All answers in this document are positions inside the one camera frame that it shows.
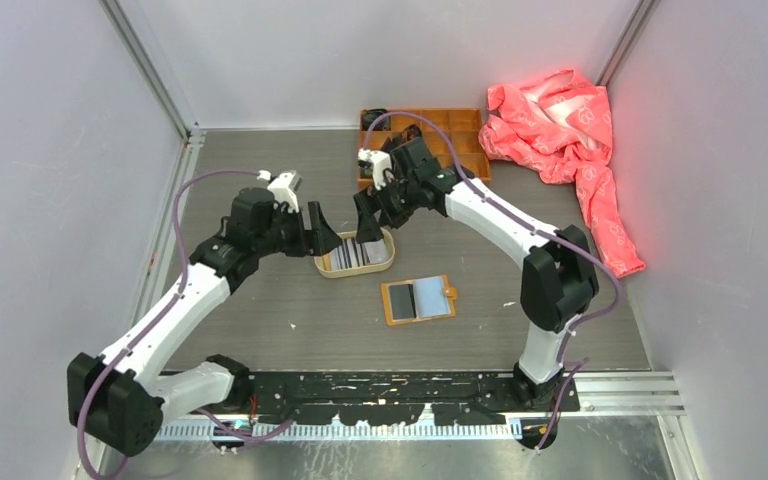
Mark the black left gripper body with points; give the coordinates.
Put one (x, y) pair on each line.
(286, 234)

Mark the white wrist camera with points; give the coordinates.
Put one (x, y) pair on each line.
(374, 165)
(284, 189)

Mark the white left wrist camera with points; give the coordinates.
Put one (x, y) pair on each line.
(284, 189)

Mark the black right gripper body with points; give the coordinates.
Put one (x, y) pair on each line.
(399, 198)

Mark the dark credit card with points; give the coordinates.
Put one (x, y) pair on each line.
(402, 302)

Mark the orange leather card holder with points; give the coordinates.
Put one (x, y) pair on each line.
(435, 299)

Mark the stack of credit cards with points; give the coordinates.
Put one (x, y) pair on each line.
(354, 255)

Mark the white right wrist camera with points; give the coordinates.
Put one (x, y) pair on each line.
(374, 165)

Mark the pink crumpled cloth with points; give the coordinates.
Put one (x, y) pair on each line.
(561, 127)

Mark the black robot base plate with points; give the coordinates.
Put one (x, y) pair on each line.
(385, 398)

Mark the orange wooden compartment tray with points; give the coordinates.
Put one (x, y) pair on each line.
(460, 125)

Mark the dark rolled fabric top left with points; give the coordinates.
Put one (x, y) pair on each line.
(369, 116)

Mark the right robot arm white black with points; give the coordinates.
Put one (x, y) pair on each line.
(558, 279)

